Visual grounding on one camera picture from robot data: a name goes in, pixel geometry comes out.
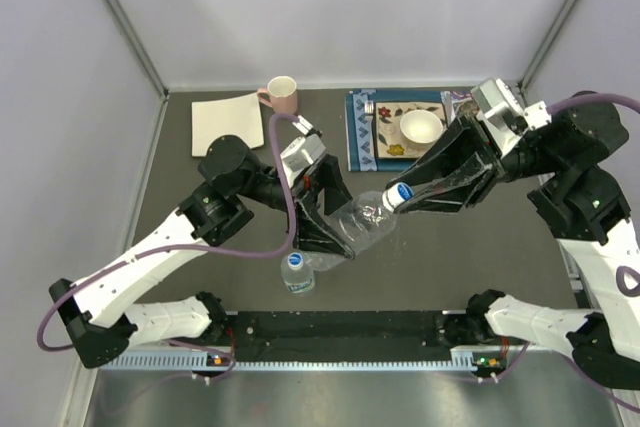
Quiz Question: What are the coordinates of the blue white bottle cap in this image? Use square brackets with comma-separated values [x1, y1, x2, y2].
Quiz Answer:
[381, 182, 414, 212]

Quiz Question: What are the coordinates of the silver fork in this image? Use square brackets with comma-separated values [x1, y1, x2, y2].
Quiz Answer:
[364, 101, 375, 120]

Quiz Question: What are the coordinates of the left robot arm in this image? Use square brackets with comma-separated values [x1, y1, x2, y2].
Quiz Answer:
[49, 133, 355, 368]

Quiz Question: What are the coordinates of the purple cable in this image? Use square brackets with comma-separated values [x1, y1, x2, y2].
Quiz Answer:
[38, 112, 304, 351]
[547, 91, 640, 416]

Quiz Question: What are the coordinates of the blue patterned placemat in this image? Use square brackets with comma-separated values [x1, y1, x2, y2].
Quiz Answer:
[345, 89, 443, 172]

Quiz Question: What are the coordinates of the white bowl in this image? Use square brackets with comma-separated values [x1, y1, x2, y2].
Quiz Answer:
[399, 110, 444, 146]

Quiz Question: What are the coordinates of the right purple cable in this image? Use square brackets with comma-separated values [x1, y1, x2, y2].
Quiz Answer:
[547, 91, 640, 416]

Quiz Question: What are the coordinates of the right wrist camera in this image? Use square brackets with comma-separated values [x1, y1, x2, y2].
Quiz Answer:
[471, 78, 552, 158]

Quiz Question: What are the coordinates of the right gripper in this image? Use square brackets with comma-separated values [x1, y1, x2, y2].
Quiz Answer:
[387, 117, 565, 215]

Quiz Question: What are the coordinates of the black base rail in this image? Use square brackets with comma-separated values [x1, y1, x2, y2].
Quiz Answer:
[199, 291, 506, 363]

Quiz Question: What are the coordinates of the small blue-cap water bottle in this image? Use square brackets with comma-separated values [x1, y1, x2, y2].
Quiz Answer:
[281, 252, 315, 295]

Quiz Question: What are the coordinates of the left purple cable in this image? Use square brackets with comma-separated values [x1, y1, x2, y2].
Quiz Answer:
[38, 112, 304, 351]

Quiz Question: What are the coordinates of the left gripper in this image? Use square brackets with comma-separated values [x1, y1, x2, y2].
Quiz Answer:
[234, 153, 371, 256]

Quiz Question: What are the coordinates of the floral square plate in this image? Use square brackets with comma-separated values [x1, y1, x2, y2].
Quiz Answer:
[373, 101, 447, 160]

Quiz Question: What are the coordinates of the clear label-free plastic bottle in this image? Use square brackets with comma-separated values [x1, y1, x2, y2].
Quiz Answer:
[328, 191, 399, 255]

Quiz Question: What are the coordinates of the white square plate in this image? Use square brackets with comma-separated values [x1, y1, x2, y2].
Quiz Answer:
[191, 93, 264, 158]

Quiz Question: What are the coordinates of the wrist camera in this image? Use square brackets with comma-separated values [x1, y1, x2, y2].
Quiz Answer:
[280, 116, 326, 180]
[471, 78, 552, 158]

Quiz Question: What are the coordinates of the pink mug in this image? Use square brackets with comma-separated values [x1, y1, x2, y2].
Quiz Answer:
[256, 76, 298, 115]

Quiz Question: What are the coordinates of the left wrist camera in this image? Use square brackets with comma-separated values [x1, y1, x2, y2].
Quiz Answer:
[280, 116, 326, 180]

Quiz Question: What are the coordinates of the grey slotted cable duct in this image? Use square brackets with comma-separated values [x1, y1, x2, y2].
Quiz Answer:
[99, 344, 506, 373]

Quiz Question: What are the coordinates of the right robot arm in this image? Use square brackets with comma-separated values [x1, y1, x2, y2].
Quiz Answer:
[399, 91, 639, 390]

